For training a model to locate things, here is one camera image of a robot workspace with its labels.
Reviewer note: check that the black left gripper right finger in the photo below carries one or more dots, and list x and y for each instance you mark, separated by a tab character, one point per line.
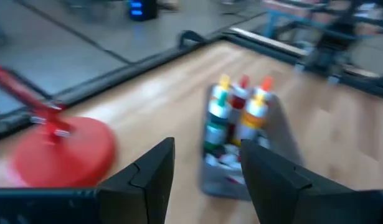
287	202

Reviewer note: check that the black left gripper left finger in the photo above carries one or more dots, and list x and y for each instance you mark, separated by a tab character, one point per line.
141	193

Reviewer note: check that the grey translucent plastic bin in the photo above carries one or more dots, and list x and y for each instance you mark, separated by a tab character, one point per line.
222	186

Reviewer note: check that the large yellow food coloring bottle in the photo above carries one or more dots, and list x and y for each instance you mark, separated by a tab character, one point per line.
224	89
253	118

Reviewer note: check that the large green food coloring bottle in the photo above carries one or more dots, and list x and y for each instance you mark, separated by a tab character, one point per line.
216	124

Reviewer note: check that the large red food coloring bottle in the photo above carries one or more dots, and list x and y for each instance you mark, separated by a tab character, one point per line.
239	102

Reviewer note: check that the large orange food coloring bottle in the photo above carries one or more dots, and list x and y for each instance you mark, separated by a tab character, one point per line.
266	90

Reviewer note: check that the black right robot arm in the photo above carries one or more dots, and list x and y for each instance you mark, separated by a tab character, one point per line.
334	53

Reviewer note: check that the red desk lamp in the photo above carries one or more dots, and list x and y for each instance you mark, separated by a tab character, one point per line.
63	152

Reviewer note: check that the black device blue lights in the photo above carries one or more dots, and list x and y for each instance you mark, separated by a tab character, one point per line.
141	9

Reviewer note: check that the black aluminium table frame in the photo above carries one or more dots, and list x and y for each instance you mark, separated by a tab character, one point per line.
132	73

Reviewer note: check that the silver frame bracket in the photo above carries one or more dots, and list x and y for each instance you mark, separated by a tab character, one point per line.
266	39

